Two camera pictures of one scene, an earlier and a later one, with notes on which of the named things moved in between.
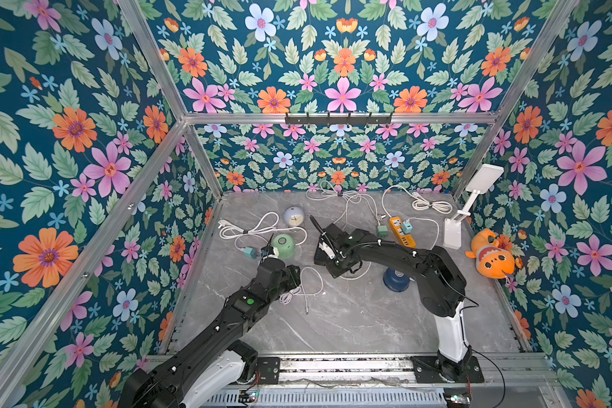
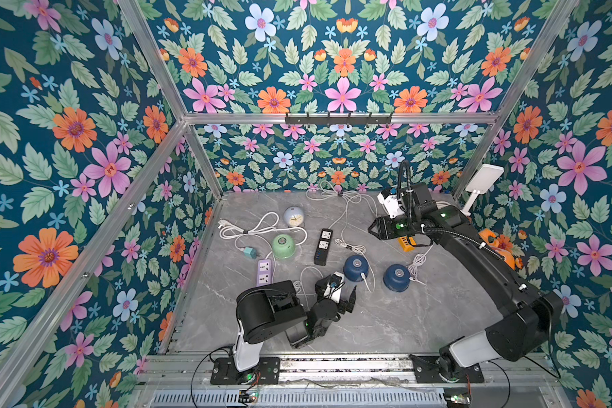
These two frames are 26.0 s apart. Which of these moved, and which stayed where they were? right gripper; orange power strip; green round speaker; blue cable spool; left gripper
Moved: right gripper; left gripper
Stayed: blue cable spool; orange power strip; green round speaker
